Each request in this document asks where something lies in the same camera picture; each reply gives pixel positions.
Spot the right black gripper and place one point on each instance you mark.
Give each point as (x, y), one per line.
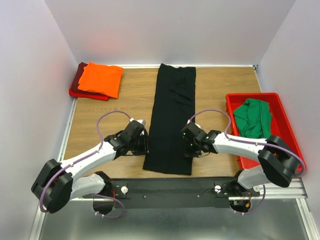
(188, 153)

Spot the red folded t shirt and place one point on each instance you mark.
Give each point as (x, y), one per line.
(88, 95)

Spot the orange folded t shirt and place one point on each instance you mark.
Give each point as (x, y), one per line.
(101, 79)

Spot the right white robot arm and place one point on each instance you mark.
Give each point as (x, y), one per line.
(277, 164)

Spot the maroon folded t shirt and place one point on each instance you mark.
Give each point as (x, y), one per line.
(78, 74)

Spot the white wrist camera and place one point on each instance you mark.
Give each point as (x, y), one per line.
(189, 121)
(141, 121)

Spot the red plastic bin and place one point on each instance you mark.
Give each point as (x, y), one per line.
(279, 125)

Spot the green t shirt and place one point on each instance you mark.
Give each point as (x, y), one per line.
(253, 119)

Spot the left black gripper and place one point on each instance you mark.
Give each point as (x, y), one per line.
(145, 149)

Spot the black t shirt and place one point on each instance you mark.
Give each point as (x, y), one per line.
(174, 104)

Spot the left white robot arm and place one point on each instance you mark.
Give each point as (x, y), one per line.
(59, 182)

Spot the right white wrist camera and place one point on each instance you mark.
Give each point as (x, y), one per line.
(189, 121)

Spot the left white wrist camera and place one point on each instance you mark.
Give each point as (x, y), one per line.
(141, 121)

